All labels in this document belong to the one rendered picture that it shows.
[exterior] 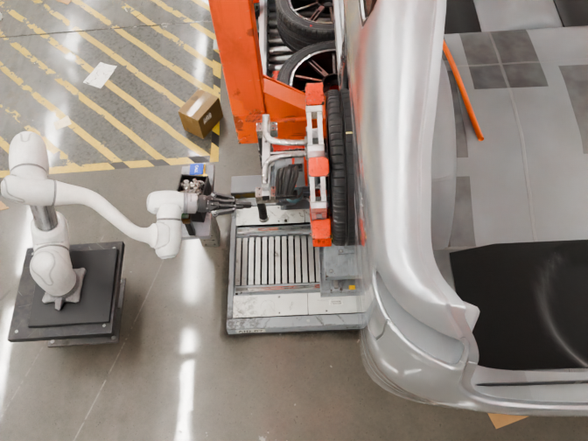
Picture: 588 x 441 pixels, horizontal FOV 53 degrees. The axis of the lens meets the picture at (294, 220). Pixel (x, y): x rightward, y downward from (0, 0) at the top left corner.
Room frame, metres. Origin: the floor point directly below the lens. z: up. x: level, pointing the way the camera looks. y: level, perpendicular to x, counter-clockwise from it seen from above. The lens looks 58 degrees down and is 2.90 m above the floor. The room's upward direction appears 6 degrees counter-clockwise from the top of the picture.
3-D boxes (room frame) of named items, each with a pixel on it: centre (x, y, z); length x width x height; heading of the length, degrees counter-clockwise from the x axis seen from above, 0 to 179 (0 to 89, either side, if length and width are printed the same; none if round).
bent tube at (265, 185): (1.43, 0.01, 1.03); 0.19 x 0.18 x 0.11; 86
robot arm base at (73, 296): (1.35, 1.15, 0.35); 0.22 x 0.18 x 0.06; 174
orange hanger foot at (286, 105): (2.02, -0.18, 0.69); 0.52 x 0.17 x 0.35; 86
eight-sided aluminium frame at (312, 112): (1.52, -0.12, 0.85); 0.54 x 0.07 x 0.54; 176
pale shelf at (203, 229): (1.71, 0.48, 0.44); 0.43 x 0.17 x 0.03; 176
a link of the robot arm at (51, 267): (1.37, 1.15, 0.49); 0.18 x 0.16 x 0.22; 8
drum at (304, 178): (1.52, -0.05, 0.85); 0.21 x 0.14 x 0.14; 86
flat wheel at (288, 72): (2.36, -0.31, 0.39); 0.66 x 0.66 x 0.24
